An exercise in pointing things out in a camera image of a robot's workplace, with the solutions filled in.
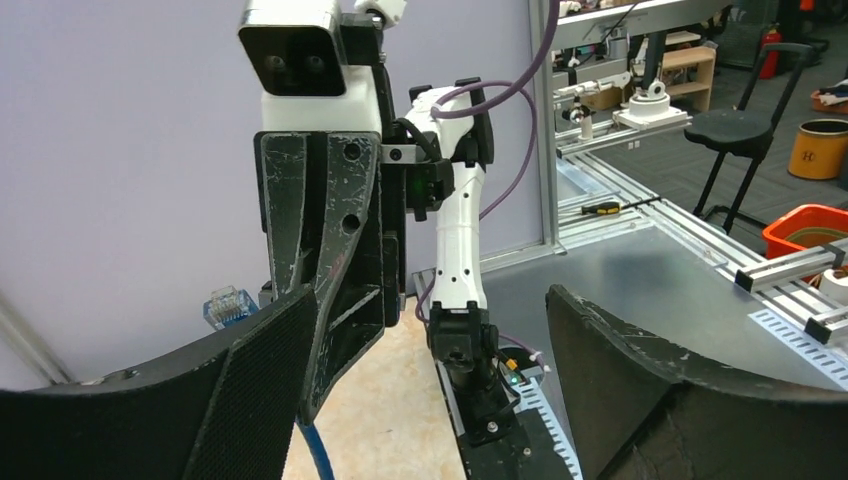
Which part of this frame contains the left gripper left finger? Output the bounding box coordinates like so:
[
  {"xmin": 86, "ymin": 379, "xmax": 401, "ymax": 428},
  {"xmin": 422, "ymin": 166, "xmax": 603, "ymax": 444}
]
[{"xmin": 1, "ymin": 286, "xmax": 317, "ymax": 479}]

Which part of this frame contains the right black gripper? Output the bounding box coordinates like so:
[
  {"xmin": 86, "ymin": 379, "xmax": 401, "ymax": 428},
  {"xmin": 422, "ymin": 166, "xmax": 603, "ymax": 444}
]
[{"xmin": 254, "ymin": 131, "xmax": 407, "ymax": 424}]

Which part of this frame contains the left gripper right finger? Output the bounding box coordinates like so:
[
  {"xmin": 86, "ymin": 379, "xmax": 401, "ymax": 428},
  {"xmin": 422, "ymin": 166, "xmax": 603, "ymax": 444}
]
[{"xmin": 546, "ymin": 285, "xmax": 847, "ymax": 479}]

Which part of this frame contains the blue ethernet cable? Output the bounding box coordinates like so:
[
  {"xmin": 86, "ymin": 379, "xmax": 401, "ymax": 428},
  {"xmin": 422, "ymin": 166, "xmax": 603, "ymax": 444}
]
[{"xmin": 203, "ymin": 284, "xmax": 336, "ymax": 480}]

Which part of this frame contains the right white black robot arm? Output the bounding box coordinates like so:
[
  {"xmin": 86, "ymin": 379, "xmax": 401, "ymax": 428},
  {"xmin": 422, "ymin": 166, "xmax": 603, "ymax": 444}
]
[{"xmin": 254, "ymin": 71, "xmax": 508, "ymax": 424}]

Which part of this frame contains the red plastic crate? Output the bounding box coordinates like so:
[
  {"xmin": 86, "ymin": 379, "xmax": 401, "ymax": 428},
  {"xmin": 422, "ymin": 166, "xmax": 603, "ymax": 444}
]
[{"xmin": 762, "ymin": 204, "xmax": 847, "ymax": 259}]

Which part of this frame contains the black stool chair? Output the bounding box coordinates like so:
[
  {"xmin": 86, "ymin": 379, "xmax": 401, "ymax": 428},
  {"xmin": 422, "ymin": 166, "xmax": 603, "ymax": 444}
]
[{"xmin": 684, "ymin": 43, "xmax": 815, "ymax": 233}]

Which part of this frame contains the orange round bin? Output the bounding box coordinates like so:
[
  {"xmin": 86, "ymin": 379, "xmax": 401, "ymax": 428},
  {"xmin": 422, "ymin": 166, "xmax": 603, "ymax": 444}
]
[{"xmin": 787, "ymin": 118, "xmax": 847, "ymax": 181}]

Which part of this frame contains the wooden shelf unit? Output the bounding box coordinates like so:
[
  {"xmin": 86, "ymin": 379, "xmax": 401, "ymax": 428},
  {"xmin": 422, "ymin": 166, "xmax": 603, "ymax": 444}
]
[{"xmin": 661, "ymin": 46, "xmax": 717, "ymax": 112}]

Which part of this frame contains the white slotted cable duct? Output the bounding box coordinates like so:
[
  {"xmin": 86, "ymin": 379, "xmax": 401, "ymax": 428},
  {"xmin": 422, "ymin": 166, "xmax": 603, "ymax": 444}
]
[{"xmin": 512, "ymin": 367, "xmax": 583, "ymax": 480}]

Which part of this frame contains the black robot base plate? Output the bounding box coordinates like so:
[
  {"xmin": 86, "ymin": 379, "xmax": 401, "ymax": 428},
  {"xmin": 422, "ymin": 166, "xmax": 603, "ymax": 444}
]
[{"xmin": 435, "ymin": 347, "xmax": 573, "ymax": 479}]

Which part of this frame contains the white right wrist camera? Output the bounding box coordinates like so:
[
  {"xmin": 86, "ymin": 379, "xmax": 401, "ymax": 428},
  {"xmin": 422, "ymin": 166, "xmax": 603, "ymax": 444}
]
[{"xmin": 238, "ymin": 0, "xmax": 407, "ymax": 138}]

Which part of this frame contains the yellow handled screwdriver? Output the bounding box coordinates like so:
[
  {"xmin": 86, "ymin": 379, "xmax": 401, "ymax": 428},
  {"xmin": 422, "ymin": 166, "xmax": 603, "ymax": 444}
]
[{"xmin": 580, "ymin": 196, "xmax": 662, "ymax": 216}]

